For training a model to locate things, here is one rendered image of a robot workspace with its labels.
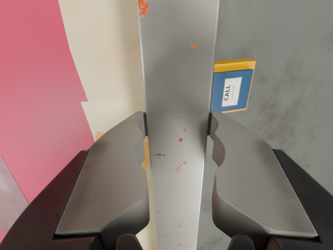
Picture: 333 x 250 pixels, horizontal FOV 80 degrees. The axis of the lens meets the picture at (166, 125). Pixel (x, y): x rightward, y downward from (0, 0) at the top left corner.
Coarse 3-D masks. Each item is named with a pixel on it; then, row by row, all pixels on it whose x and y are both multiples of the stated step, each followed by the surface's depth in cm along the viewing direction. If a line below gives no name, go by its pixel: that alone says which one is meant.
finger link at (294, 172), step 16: (288, 160) 8; (288, 176) 7; (304, 176) 7; (304, 192) 7; (320, 192) 7; (304, 208) 6; (320, 208) 6; (320, 224) 6; (272, 240) 6; (288, 240) 5; (304, 240) 5; (320, 240) 5
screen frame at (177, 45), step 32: (160, 0) 9; (192, 0) 9; (160, 32) 9; (192, 32) 9; (160, 64) 10; (192, 64) 10; (160, 96) 11; (192, 96) 11; (160, 128) 12; (192, 128) 12; (160, 160) 13; (192, 160) 13; (160, 192) 15; (192, 192) 15; (160, 224) 17; (192, 224) 17
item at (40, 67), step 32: (0, 0) 12; (32, 0) 12; (0, 32) 13; (32, 32) 13; (64, 32) 13; (0, 64) 14; (32, 64) 14; (64, 64) 14; (0, 96) 15; (32, 96) 15; (64, 96) 15
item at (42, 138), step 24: (0, 120) 16; (24, 120) 16; (48, 120) 16; (72, 120) 16; (0, 144) 18; (24, 144) 17; (48, 144) 17; (72, 144) 17; (0, 168) 19; (24, 168) 19; (48, 168) 19; (0, 192) 21; (24, 192) 21; (0, 216) 23; (0, 240) 25
